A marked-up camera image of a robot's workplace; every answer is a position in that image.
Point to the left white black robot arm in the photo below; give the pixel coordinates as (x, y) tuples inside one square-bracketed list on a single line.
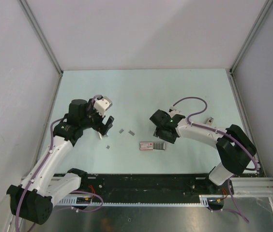
[(35, 197)]

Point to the right aluminium frame post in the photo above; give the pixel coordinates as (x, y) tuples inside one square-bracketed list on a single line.
[(261, 18)]

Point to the aluminium frame post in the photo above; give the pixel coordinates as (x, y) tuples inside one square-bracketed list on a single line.
[(261, 18), (39, 34)]

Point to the white stapler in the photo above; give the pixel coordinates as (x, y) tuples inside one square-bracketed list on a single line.
[(102, 136)]

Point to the left aluminium frame post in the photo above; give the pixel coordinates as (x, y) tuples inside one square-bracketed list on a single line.
[(39, 34)]

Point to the red staple box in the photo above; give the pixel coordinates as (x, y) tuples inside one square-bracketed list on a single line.
[(143, 146)]

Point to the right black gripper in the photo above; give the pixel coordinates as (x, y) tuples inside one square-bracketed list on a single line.
[(158, 132)]

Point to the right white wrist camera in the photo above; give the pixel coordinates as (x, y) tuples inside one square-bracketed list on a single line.
[(173, 111)]

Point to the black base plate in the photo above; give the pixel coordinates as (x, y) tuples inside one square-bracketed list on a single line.
[(150, 188)]

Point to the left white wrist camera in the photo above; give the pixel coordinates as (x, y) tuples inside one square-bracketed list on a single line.
[(102, 104)]

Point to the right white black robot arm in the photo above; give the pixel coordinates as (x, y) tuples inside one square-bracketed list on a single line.
[(235, 149)]

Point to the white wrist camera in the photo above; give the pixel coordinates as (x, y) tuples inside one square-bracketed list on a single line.
[(173, 111), (102, 104)]

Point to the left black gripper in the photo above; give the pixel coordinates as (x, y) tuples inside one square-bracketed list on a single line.
[(100, 126)]

